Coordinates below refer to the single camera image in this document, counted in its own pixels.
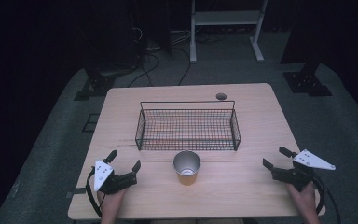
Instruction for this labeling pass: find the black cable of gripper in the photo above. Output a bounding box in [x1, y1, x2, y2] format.
[85, 166, 103, 218]
[312, 175, 342, 224]

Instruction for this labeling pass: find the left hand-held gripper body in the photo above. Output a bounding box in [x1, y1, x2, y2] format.
[93, 160, 138, 196]

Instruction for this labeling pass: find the white metal table frame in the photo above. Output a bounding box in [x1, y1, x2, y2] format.
[189, 0, 269, 64]

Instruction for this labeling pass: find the person's left hand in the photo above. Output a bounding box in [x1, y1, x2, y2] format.
[96, 187, 129, 217]

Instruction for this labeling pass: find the black wire basket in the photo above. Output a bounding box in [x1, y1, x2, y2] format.
[134, 100, 241, 152]

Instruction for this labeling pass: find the black floor cable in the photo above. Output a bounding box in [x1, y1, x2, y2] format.
[171, 46, 193, 87]
[127, 52, 161, 88]

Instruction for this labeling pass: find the metal cup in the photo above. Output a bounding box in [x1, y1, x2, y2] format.
[172, 150, 201, 187]

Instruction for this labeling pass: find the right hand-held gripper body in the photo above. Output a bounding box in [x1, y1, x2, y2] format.
[270, 148, 337, 192]

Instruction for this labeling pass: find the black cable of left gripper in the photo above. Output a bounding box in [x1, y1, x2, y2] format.
[85, 166, 103, 218]

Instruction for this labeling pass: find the black stand base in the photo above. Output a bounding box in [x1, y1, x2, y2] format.
[73, 66, 117, 102]
[282, 62, 334, 97]

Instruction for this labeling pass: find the person's right hand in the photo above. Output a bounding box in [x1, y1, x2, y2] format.
[285, 181, 319, 215]

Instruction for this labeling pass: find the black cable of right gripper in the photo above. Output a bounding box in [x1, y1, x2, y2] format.
[312, 175, 342, 224]

